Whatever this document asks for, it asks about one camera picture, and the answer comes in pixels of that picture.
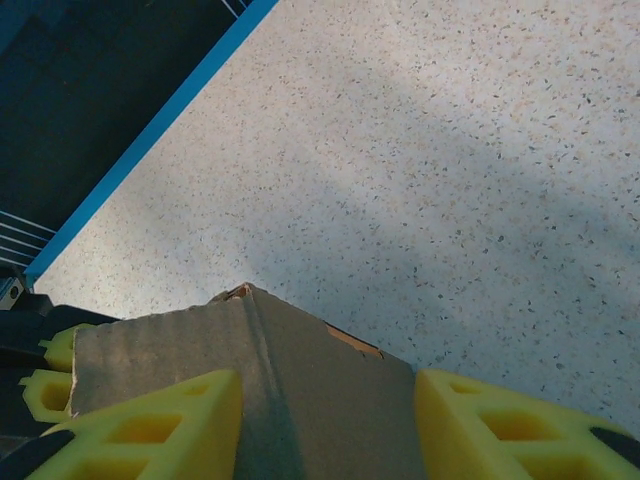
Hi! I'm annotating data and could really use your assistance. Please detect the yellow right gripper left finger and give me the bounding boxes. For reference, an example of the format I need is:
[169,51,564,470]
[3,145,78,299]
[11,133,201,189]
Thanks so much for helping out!
[0,368,245,480]

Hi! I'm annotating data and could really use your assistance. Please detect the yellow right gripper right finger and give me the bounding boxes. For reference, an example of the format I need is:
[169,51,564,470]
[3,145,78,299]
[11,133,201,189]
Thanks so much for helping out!
[414,368,640,480]

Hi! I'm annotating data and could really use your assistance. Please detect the brown cardboard box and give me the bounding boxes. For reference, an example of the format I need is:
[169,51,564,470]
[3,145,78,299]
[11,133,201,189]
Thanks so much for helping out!
[69,282,426,480]

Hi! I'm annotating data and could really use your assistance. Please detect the blue table side rail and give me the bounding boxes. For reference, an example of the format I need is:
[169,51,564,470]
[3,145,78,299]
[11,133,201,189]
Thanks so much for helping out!
[23,0,279,291]

